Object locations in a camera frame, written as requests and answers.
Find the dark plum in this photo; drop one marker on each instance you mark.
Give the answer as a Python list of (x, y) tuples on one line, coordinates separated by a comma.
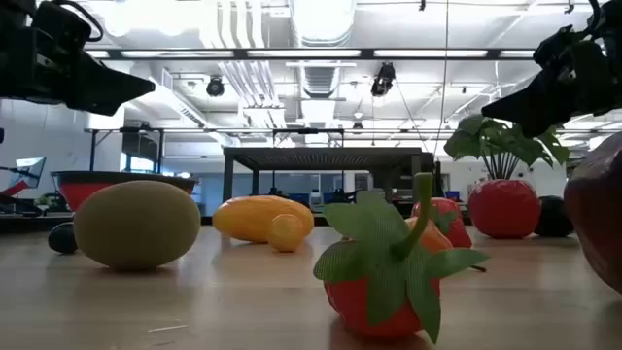
[(554, 219)]

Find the tilted computer monitor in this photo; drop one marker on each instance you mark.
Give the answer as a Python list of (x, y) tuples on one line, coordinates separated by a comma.
[(30, 167)]

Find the black background workstation frame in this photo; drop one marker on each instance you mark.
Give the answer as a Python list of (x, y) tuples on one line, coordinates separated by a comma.
[(92, 150)]

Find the brown kiwi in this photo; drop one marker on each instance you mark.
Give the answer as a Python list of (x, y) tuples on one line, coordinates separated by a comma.
[(136, 226)]

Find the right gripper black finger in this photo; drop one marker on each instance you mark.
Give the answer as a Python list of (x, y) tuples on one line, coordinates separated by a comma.
[(534, 109)]

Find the black ceiling spotlight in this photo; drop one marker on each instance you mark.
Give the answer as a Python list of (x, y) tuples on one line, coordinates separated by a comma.
[(215, 87)]

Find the red machine part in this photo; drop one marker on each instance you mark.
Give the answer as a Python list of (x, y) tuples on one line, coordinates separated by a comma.
[(14, 188)]

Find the black hanging camera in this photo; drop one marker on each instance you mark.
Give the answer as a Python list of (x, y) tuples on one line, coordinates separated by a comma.
[(384, 78)]

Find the green potted plant white pot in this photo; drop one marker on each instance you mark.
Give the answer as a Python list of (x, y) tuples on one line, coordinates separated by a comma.
[(486, 141)]

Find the black aluminium table frame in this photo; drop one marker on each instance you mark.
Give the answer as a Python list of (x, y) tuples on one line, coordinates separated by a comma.
[(24, 223)]

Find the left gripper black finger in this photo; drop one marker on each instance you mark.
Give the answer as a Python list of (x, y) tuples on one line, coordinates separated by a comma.
[(107, 90)]

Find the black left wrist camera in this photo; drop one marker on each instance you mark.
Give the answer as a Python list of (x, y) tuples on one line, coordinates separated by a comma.
[(60, 24)]

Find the yellow orange mango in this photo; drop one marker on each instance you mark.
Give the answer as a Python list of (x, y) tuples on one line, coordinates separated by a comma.
[(248, 216)]

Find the dark red bell pepper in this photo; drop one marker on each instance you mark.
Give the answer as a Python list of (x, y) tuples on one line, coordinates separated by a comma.
[(600, 219)]

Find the red strawberry green leaves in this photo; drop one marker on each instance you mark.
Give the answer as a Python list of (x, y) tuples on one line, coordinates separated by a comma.
[(461, 237), (359, 301)]

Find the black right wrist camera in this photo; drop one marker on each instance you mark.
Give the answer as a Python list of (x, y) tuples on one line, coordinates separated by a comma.
[(559, 46)]

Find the small dark round fruit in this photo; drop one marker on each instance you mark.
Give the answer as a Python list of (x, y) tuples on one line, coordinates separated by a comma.
[(60, 239)]

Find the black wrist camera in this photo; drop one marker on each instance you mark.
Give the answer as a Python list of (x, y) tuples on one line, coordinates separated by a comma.
[(559, 46), (60, 24)]

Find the small orange yellow peach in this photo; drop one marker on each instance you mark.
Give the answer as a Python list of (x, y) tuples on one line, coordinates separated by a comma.
[(435, 239), (286, 233)]

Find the big red apple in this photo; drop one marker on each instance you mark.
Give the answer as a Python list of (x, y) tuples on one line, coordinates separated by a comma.
[(505, 209)]

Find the red collapsible bowl grey rim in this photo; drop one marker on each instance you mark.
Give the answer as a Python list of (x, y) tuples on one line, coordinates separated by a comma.
[(87, 192)]

